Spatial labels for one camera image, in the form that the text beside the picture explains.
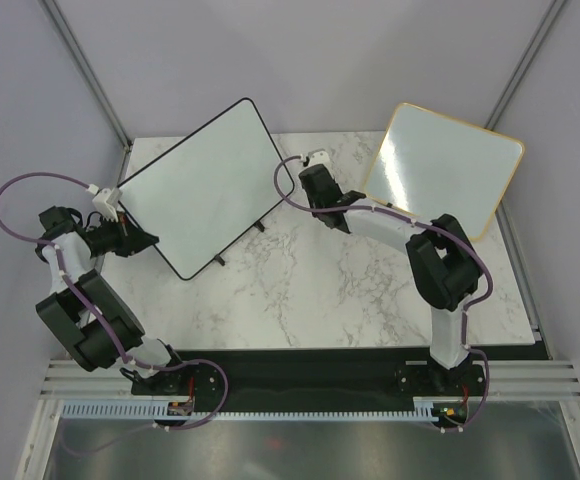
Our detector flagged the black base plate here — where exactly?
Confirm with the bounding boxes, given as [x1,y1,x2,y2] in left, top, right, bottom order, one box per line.
[72,344,491,426]

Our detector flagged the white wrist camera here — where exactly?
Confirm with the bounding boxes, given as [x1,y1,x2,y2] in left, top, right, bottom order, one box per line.
[301,149,331,168]
[86,184,122,222]

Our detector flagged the white slotted cable duct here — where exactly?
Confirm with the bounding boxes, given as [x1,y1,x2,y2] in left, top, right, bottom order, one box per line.
[61,399,438,422]

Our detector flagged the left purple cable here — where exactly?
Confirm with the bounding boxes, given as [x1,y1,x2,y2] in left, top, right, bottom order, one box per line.
[0,172,229,457]

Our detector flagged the orange-framed whiteboard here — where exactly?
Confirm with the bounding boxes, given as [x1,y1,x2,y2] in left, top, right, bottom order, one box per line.
[362,103,525,241]

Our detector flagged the purple cable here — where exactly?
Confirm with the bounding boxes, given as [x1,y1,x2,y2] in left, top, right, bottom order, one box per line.
[0,172,229,457]
[273,155,496,435]

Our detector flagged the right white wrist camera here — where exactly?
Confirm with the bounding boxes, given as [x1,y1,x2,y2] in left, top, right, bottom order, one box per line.
[301,149,331,168]

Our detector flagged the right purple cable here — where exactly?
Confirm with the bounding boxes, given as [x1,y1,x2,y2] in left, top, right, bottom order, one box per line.
[273,155,496,435]

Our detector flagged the aluminium frame rail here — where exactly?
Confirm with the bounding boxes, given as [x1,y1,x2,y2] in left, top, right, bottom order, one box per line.
[41,359,580,400]

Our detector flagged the black whiteboard stand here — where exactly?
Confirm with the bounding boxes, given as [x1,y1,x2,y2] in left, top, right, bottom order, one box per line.
[213,220,265,266]

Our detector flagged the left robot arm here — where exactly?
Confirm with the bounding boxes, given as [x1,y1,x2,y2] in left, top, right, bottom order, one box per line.
[35,207,189,394]

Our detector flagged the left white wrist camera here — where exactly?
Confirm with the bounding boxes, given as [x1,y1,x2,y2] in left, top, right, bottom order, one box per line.
[86,184,122,222]

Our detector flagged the black-framed whiteboard with writing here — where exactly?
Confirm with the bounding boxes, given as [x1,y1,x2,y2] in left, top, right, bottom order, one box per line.
[119,98,295,281]

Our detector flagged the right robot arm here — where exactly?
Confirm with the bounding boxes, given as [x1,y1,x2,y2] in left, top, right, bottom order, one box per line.
[299,164,483,394]

